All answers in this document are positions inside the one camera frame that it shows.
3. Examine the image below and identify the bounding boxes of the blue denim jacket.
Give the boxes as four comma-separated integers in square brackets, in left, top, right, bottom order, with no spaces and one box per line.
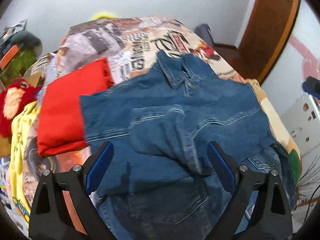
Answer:
[80,51,296,239]

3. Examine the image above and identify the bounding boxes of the yellow garment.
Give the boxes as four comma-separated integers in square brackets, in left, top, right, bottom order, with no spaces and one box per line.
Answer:
[9,101,40,224]

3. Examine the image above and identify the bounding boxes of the folded red garment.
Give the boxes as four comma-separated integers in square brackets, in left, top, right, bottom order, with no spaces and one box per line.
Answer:
[37,57,114,157]

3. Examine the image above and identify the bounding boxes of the purple grey backpack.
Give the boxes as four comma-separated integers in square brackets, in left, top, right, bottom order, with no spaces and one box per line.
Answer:
[194,23,214,47]

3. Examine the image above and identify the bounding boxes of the red plush toy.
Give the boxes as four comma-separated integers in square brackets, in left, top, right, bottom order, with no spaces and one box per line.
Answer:
[1,78,41,138]

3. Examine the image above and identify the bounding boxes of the green orange box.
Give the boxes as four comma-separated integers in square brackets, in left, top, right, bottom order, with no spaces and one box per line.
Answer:
[1,19,42,87]

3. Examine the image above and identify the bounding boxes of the printed colourful bed cover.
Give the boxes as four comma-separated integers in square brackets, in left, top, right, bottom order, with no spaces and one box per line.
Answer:
[10,16,303,235]

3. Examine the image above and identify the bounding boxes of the wooden door frame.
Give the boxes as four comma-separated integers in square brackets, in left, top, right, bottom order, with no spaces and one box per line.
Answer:
[215,0,300,83]

